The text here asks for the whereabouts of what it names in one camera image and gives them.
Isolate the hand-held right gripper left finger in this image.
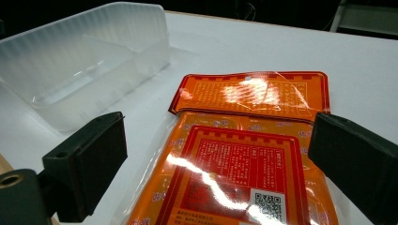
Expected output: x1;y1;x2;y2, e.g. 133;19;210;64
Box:
41;111;129;223

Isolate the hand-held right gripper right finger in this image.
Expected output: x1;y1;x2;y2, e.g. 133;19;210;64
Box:
307;112;398;225

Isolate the translucent plastic storage bin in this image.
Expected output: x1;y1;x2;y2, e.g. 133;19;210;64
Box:
0;1;172;132

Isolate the orange and red food packet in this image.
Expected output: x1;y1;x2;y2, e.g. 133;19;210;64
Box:
110;70;341;225

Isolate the grey metal stand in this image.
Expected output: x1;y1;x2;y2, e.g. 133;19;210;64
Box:
329;0;398;40

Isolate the thin dark cable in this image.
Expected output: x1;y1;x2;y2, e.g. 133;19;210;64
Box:
236;1;257;23

